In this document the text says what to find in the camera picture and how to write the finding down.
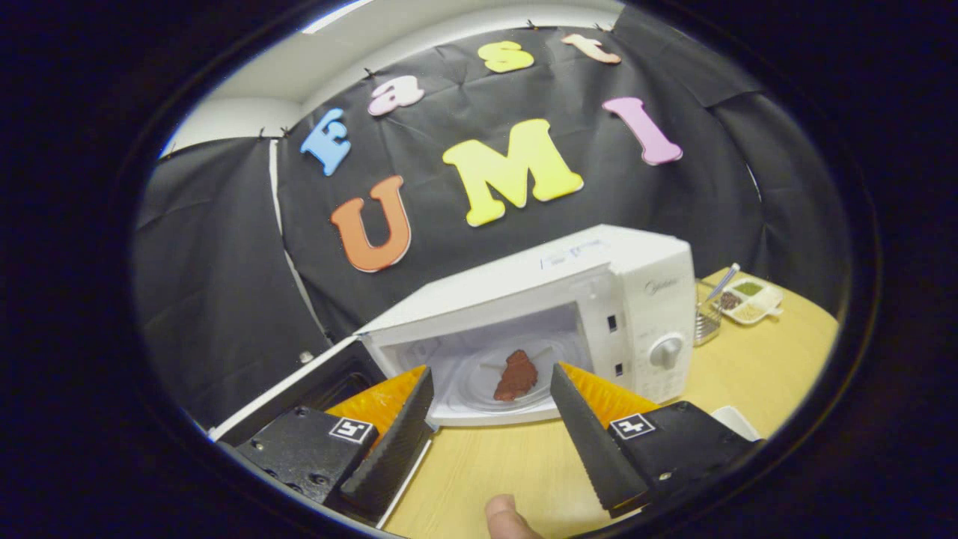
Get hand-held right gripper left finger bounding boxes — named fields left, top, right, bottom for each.
left=213, top=365, right=436, bottom=525

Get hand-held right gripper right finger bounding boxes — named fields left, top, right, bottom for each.
left=550, top=362, right=764, bottom=519

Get brown fried chicken drumstick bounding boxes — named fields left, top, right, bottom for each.
left=492, top=349, right=540, bottom=403

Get white microwave oven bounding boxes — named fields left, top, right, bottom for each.
left=208, top=223, right=698, bottom=529

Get glass turntable plate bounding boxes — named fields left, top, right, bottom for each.
left=457, top=338, right=594, bottom=414

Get white rectangular dish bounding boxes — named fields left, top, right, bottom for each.
left=710, top=405, right=763, bottom=442

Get white divided spice dish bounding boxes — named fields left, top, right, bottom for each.
left=717, top=277, right=784, bottom=326

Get metal wire basket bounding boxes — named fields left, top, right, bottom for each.
left=693, top=281, right=724, bottom=347

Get grey utensil handle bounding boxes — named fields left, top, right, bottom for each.
left=706, top=263, right=742, bottom=302

